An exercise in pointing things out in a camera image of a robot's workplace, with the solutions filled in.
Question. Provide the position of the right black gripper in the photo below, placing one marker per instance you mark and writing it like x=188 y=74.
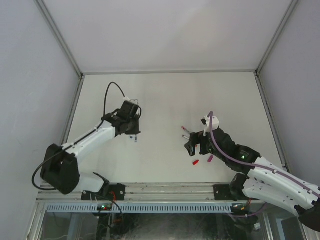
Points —
x=198 y=144

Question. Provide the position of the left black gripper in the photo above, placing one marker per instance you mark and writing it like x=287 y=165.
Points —
x=135 y=128

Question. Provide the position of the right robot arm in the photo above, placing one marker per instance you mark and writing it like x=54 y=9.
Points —
x=258 y=178

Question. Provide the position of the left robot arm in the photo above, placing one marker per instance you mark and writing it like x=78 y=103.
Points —
x=60 y=167

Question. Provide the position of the purple pen cap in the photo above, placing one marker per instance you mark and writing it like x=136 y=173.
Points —
x=210 y=158

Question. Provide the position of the red cap lower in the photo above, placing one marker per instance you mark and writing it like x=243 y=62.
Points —
x=195 y=162

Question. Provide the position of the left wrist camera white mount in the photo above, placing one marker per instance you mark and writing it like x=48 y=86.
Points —
x=134 y=101

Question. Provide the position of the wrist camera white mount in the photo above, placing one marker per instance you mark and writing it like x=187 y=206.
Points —
x=134 y=101
x=210 y=123

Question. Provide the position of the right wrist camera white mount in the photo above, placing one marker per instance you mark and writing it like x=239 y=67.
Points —
x=210 y=123

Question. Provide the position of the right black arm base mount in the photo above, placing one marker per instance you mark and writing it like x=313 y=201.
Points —
x=222 y=192

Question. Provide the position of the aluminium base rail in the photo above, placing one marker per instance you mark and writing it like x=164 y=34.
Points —
x=145 y=192

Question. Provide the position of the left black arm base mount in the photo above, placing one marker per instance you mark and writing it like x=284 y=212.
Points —
x=116 y=191

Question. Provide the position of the blue cable duct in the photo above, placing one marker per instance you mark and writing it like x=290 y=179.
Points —
x=141 y=208

